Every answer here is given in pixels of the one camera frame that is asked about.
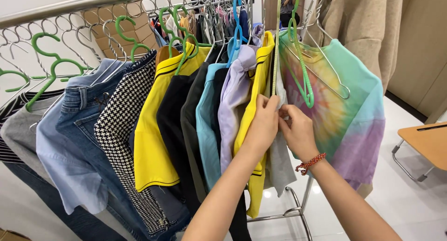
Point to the person's right hand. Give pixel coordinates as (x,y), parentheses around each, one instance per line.
(300,136)

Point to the person's left hand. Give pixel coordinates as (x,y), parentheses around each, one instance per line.
(262,129)

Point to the person's right fingers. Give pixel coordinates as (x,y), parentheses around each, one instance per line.
(288,115)

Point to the person's left fingers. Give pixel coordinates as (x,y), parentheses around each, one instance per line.
(267,104)

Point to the grey garment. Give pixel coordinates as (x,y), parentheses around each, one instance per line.
(279,164)

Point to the yellow shirt with black trim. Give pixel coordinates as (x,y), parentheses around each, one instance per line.
(256,77)
(150,146)

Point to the lavender shirt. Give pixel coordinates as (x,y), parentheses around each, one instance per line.
(232,104)

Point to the green plastic hanger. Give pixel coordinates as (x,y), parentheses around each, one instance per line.
(120,33)
(187,38)
(15,75)
(52,68)
(303,70)
(162,22)

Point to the tie-dye t-shirt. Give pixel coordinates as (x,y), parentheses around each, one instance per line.
(349,122)

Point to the teal shirt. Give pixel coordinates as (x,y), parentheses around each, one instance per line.
(206,129)

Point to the blue plastic hanger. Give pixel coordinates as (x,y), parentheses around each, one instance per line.
(237,31)

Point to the dark olive garment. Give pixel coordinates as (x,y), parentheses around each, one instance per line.
(188,129)

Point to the background rack of clothes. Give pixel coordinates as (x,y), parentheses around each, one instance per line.
(213,22)

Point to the beige hooded coat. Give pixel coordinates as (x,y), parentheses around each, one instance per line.
(366,21)

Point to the wooden folding table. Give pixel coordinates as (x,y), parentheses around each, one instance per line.
(424,143)

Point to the stack of cardboard boxes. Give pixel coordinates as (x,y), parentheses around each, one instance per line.
(139,28)

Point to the light wooden cabinet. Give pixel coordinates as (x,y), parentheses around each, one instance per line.
(419,42)

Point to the black-white houndstooth garment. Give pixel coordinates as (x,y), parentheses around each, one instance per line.
(118,129)

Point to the blue denim jeans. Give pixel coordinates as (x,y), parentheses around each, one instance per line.
(83,115)

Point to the light blue shirt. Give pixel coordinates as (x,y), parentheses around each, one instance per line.
(66,164)

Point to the steel clothes rack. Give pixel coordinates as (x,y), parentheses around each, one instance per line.
(70,5)

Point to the dark blue jeans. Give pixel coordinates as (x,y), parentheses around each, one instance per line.
(70,220)

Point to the grey t-shirt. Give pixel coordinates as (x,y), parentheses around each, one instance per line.
(21,136)

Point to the black-white striped garment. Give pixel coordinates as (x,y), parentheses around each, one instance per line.
(10,108)

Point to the brown cardboard box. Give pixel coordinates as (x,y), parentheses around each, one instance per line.
(10,235)

